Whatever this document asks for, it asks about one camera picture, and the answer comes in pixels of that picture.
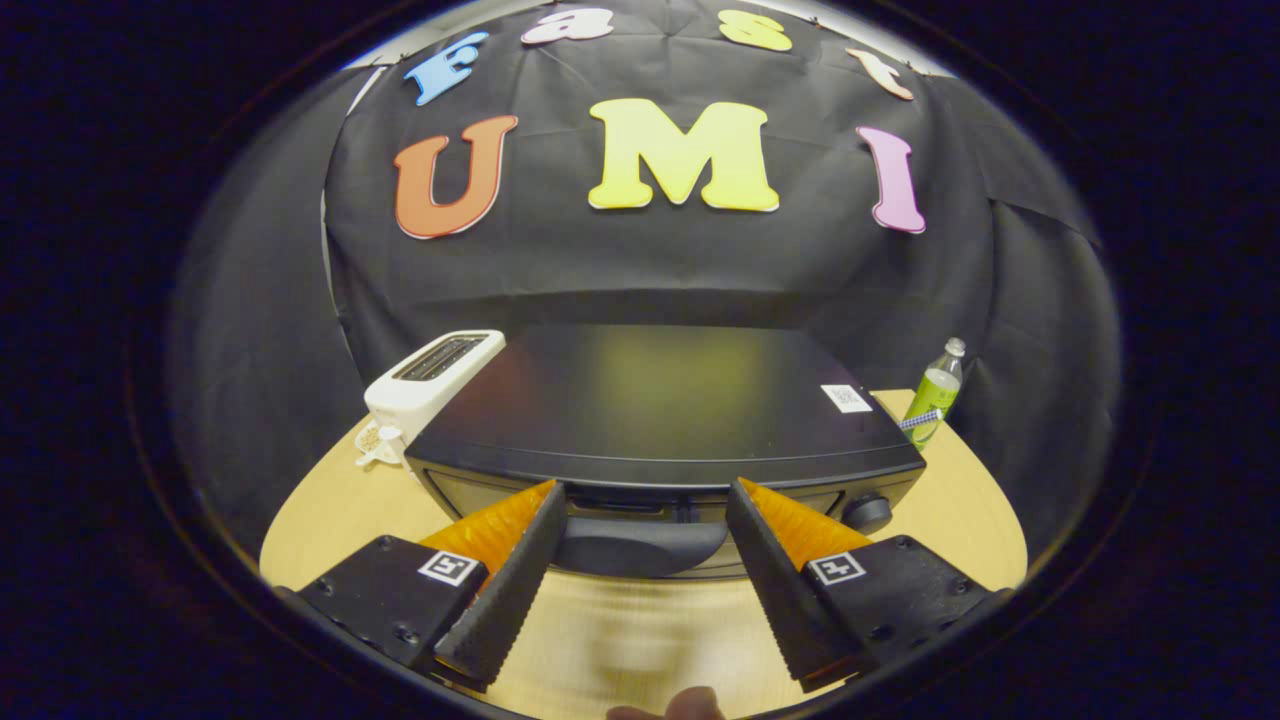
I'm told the white pop-up toaster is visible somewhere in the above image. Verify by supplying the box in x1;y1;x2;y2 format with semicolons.
363;330;507;469

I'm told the small white dish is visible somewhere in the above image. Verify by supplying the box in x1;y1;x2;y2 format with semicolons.
355;422;404;469

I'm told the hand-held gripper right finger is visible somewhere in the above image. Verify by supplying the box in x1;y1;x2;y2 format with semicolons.
725;477;1013;693

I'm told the black backdrop cloth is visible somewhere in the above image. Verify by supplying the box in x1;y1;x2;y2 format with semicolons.
165;0;1123;561

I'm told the green drink bottle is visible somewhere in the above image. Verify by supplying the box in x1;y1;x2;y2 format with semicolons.
900;337;967;451

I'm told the black toaster oven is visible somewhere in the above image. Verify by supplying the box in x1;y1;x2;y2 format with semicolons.
404;323;927;581

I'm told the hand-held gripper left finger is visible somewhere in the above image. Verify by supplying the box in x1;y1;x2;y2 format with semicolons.
283;479;568;693

